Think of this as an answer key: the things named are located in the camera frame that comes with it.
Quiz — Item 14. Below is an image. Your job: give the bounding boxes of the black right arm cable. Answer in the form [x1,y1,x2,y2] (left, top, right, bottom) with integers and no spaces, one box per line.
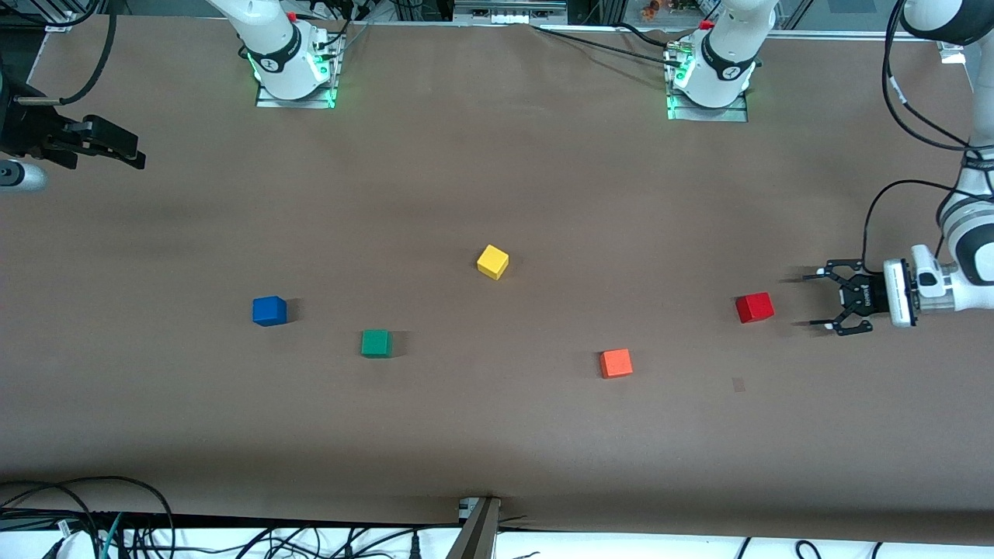
[16,0,119,106]

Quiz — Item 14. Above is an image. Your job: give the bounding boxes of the blue wooden block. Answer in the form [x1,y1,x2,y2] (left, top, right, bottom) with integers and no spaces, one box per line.
[252,296,288,327]

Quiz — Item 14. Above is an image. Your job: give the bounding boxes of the yellow wooden block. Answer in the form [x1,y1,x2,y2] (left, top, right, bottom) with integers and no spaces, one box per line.
[476,245,510,281]

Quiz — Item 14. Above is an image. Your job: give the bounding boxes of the long black table cable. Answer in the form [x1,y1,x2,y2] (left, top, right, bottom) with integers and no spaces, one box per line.
[532,23,684,67]

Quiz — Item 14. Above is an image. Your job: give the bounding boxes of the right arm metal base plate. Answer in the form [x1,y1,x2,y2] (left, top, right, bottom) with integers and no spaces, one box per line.
[256,35,338,109]

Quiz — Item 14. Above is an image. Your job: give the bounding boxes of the teal cable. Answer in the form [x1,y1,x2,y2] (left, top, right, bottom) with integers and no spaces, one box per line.
[97,512,125,559]

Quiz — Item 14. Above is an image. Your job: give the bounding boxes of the red wooden block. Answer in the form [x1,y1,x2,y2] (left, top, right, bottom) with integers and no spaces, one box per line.
[735,292,776,325]

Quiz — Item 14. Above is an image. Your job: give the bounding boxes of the black looped cable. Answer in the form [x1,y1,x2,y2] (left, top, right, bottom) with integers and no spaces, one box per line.
[0,476,176,559]

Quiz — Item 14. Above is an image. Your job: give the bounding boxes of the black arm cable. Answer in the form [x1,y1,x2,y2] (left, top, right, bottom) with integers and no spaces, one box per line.
[16,0,119,106]
[862,0,994,273]

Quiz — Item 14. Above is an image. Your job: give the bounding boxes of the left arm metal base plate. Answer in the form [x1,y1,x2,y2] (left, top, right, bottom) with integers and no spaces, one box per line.
[666,47,749,123]

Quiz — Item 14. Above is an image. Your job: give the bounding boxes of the white round mounting plate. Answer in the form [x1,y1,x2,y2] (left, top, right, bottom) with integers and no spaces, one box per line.
[884,258,919,328]

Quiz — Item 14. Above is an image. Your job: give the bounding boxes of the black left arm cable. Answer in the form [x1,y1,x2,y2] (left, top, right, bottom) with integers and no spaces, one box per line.
[862,0,994,273]

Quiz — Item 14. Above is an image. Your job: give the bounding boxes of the grey aluminium beam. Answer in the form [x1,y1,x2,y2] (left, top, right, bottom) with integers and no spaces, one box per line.
[447,498,502,559]

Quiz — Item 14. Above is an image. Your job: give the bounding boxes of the grey power strip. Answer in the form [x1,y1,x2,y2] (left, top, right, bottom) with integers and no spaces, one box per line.
[454,0,568,24]

